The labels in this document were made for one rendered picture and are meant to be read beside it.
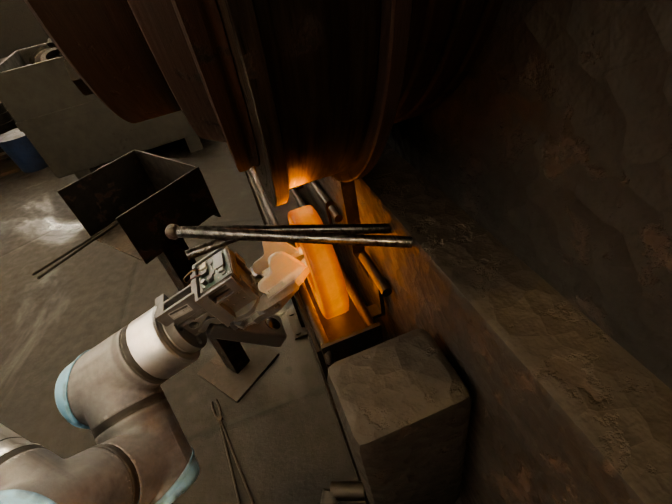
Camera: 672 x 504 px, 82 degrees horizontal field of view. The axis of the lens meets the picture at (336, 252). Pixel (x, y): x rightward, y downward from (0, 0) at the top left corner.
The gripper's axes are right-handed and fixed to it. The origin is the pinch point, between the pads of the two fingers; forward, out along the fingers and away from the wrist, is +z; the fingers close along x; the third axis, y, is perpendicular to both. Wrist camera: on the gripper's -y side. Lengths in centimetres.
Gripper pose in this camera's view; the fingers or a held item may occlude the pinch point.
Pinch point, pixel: (314, 256)
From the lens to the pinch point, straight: 51.8
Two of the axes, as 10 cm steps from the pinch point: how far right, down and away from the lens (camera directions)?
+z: 8.3, -5.5, -0.6
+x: -3.3, -5.8, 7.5
